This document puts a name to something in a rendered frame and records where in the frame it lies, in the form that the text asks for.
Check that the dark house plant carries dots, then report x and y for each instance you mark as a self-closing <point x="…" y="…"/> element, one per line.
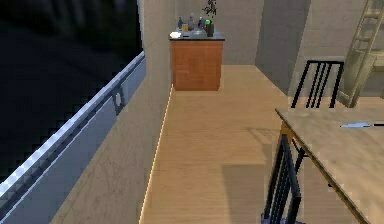
<point x="210" y="8"/>

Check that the dark pot with green top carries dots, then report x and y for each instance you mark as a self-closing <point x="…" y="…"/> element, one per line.
<point x="209" y="28"/>

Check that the pale wooden dining table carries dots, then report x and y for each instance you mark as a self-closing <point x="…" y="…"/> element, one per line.
<point x="346" y="156"/>

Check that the dark window with grey frame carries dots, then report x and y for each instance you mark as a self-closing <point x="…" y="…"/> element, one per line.
<point x="50" y="110"/>

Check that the beige wooden ladder shelf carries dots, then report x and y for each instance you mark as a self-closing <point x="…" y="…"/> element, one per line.
<point x="361" y="63"/>

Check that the orange glass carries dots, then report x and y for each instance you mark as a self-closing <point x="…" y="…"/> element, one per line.
<point x="185" y="27"/>

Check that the orange wooden cabinet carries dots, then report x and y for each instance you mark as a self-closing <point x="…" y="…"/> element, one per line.
<point x="196" y="65"/>

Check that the blue bottle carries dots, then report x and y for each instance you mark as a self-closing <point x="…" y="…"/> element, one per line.
<point x="200" y="22"/>

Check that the white cloth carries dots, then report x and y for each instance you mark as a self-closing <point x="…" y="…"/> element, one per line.
<point x="175" y="34"/>

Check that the grey bottle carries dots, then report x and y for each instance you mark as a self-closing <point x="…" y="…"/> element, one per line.
<point x="191" y="22"/>

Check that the black slatted chair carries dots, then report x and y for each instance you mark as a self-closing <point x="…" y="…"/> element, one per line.
<point x="283" y="186"/>
<point x="318" y="85"/>

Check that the dark green bottle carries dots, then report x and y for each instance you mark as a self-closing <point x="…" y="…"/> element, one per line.
<point x="180" y="22"/>

